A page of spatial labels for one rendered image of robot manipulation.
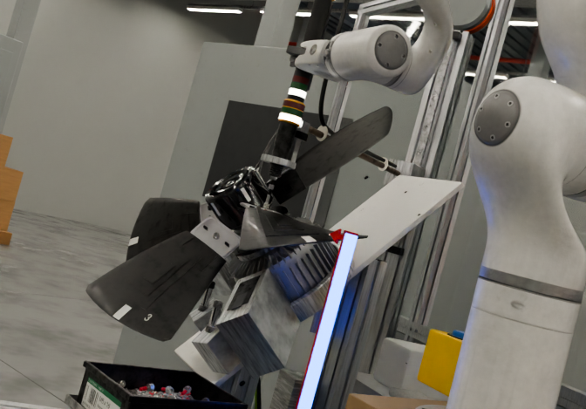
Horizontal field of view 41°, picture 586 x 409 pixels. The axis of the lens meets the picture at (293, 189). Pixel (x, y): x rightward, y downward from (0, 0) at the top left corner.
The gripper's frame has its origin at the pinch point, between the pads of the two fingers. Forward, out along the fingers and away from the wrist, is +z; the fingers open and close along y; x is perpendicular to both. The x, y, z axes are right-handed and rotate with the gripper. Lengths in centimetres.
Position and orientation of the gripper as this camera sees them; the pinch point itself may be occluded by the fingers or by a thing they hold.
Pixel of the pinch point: (307, 62)
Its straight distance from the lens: 154.5
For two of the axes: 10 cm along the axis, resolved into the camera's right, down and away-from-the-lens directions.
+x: 2.7, -9.6, 0.3
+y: 8.7, 2.6, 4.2
